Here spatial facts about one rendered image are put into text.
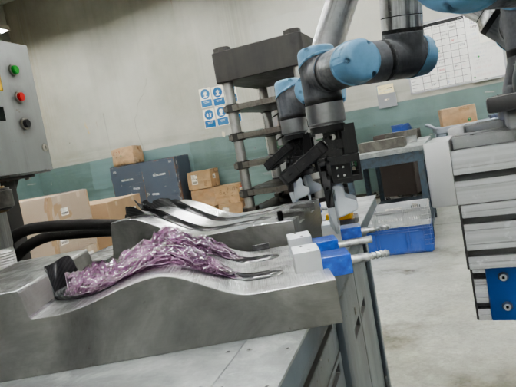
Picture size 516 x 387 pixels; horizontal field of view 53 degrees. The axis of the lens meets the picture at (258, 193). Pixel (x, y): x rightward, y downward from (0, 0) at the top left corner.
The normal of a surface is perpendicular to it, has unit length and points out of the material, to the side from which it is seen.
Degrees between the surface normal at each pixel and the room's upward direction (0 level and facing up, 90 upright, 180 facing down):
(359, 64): 90
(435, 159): 90
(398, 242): 91
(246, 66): 90
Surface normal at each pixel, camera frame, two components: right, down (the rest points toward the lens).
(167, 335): 0.00, 0.09
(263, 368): -0.18, -0.98
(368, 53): 0.37, 0.02
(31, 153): 0.94, -0.14
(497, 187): -0.40, 0.15
